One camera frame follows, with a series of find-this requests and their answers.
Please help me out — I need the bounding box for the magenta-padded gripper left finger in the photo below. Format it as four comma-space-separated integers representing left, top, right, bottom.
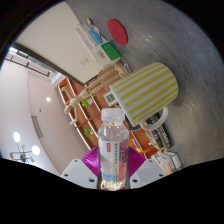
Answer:
60, 147, 101, 190

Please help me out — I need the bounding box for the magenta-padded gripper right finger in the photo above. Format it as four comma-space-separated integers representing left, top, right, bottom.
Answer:
126, 147, 168, 190

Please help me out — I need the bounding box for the clear plastic water bottle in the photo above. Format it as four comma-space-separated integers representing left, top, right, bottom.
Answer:
97, 107, 130, 192

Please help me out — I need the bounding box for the stack of dark books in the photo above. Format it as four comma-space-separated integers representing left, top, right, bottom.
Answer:
144, 124, 174, 151

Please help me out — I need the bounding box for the orange wooden shelf unit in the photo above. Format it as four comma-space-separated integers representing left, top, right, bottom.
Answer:
57, 77, 161, 159

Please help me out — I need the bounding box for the ceiling lamp with round bulbs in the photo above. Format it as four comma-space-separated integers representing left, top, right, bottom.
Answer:
9, 131, 42, 164

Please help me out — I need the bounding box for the ceiling air vent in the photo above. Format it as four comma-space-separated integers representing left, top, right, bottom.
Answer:
30, 115, 44, 139

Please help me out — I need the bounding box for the green white drink carton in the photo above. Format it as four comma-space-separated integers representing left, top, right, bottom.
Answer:
102, 91, 118, 108

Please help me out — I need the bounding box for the yellow striped white mug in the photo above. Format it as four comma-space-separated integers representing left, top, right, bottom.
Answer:
109, 61, 179, 131

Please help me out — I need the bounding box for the small green white box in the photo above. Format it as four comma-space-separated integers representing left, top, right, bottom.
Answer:
90, 41, 122, 68

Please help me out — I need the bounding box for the flat round red coaster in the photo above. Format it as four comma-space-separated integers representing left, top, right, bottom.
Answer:
106, 18, 129, 46

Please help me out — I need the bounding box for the small blue orange badge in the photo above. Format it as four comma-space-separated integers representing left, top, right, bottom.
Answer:
86, 17, 96, 29

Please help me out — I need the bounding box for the white wall socket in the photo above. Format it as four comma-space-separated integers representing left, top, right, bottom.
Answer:
78, 58, 90, 67

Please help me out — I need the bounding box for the black ceiling track rail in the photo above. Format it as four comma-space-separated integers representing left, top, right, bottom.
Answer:
4, 49, 54, 77

